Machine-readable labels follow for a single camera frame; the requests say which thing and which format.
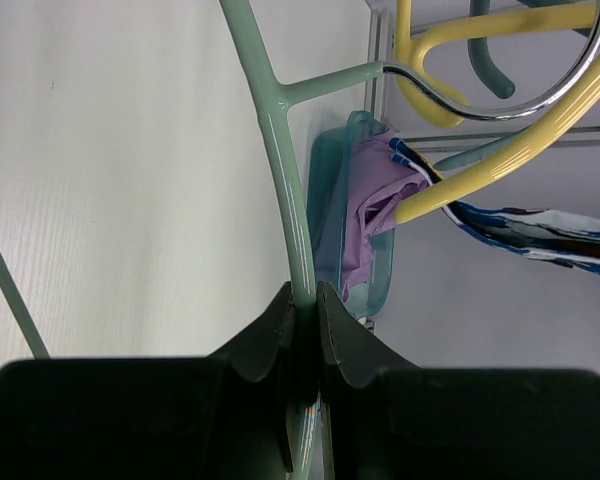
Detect aluminium frame post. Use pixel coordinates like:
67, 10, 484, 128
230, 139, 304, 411
362, 0, 600, 336

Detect teal plastic basket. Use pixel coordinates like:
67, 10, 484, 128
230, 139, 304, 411
307, 110, 394, 319

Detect mint green plastic hanger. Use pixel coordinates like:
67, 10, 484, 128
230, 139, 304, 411
0, 1, 385, 479

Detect yellow plastic hanger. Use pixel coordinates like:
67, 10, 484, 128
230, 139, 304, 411
393, 0, 600, 226

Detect teal plastic hanger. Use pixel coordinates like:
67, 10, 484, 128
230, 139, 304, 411
434, 0, 571, 171

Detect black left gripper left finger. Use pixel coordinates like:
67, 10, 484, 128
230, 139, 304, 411
0, 285, 295, 479

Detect purple garment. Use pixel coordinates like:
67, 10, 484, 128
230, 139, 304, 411
341, 128, 427, 300

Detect blue red white patterned trousers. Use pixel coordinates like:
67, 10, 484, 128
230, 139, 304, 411
388, 134, 600, 275

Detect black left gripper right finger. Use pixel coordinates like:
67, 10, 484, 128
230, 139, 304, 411
317, 283, 600, 479

